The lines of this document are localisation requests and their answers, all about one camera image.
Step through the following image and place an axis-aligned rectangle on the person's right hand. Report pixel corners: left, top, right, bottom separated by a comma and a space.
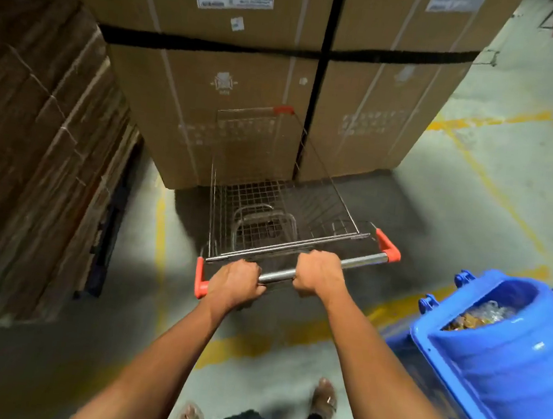
289, 247, 352, 307

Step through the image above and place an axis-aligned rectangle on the person's left hand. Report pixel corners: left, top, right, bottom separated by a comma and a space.
203, 255, 271, 318

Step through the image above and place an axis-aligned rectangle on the silver wire shopping cart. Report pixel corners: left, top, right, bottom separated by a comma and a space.
191, 98, 418, 323

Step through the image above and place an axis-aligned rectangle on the person's left forearm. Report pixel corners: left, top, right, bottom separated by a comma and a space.
62, 281, 242, 419

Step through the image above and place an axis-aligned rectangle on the person's right forearm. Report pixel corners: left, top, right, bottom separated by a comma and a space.
305, 289, 497, 419

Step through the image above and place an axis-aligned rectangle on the person's right sandalled foot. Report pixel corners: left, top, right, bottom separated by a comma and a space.
308, 376, 341, 419

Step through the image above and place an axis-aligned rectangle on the dark blue pallet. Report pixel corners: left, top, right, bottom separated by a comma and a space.
72, 131, 145, 306

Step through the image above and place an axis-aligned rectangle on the crumpled wrapper trash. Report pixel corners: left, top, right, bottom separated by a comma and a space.
440, 294, 519, 340

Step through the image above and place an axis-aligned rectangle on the blue plastic trash bin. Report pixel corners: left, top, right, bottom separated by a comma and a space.
374, 258, 553, 419

